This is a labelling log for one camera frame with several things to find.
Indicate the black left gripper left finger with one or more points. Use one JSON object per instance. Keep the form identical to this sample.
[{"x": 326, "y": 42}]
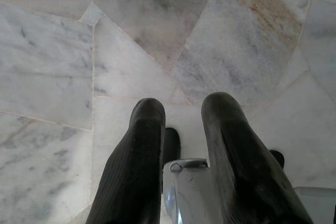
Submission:
[{"x": 136, "y": 161}]

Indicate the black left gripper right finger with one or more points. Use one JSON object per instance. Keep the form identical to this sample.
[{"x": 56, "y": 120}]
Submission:
[{"x": 236, "y": 161}]

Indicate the black robot foot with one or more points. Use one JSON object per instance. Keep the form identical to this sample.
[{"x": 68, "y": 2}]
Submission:
[
  {"x": 171, "y": 142},
  {"x": 277, "y": 157}
]

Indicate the silver robot leg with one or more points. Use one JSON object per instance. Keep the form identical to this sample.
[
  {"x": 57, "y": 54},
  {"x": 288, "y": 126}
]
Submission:
[{"x": 191, "y": 195}]

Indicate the pale grey robot body part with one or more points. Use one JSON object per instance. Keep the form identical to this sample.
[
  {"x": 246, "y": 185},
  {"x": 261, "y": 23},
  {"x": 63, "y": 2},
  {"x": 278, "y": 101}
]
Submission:
[{"x": 317, "y": 200}]

